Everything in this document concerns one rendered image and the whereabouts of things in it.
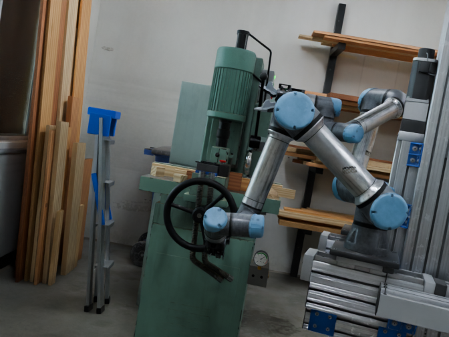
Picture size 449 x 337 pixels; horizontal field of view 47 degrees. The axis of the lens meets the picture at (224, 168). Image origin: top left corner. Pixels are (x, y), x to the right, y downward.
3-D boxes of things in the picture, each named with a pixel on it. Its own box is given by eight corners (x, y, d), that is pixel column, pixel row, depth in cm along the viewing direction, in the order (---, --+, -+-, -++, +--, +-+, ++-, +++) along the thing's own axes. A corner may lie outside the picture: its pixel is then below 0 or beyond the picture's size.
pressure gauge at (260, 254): (251, 269, 211) (254, 249, 210) (251, 267, 214) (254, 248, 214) (266, 272, 210) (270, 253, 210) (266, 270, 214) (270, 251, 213)
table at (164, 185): (131, 191, 211) (133, 176, 211) (150, 185, 241) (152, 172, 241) (278, 218, 206) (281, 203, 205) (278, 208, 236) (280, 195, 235)
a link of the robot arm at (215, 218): (228, 229, 160) (201, 227, 160) (228, 241, 170) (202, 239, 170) (230, 206, 163) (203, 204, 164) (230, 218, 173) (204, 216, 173)
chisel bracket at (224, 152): (208, 165, 229) (212, 146, 228) (212, 164, 242) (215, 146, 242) (225, 168, 228) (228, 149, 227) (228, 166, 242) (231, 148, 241)
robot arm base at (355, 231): (387, 251, 184) (393, 224, 183) (388, 259, 169) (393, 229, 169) (345, 242, 188) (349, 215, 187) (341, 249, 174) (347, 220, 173)
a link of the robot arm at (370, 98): (352, 202, 225) (389, 84, 229) (325, 195, 237) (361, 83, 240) (367, 208, 233) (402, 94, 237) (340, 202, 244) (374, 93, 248)
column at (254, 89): (192, 198, 253) (216, 50, 249) (199, 193, 275) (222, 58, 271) (238, 206, 251) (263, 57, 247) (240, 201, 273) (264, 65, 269)
